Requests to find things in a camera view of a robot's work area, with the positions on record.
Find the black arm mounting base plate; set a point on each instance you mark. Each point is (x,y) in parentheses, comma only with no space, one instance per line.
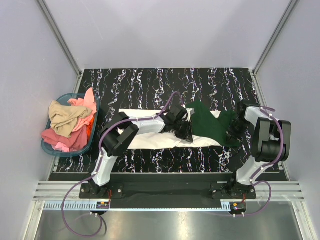
(180,189)

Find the cream and green t-shirt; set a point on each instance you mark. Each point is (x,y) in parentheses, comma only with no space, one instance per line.
(209,128)

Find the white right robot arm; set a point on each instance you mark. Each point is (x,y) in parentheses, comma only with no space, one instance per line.
(270,145)

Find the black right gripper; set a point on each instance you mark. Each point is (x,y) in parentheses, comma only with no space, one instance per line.
(231,136)

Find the pink t-shirt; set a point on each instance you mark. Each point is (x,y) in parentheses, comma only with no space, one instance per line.
(79,139)

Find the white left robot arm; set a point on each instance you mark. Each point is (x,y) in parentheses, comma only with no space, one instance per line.
(160,131)

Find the left aluminium frame post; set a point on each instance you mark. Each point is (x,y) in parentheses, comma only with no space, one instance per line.
(58,35)

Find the right aluminium frame post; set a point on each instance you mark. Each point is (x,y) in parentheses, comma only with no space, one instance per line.
(276,33)

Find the grey slotted cable duct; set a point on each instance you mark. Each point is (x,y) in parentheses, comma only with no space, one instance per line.
(117,206)

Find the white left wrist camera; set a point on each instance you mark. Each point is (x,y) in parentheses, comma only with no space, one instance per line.
(190,112)

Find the beige t-shirt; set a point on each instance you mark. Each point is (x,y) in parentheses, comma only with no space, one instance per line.
(63,118)

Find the orange garment in basket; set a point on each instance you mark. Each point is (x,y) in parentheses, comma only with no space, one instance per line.
(89,127)

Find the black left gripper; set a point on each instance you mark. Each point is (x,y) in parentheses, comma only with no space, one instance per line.
(186,135)

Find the aluminium frame post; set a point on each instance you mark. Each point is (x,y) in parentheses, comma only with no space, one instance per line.
(276,33)
(58,35)

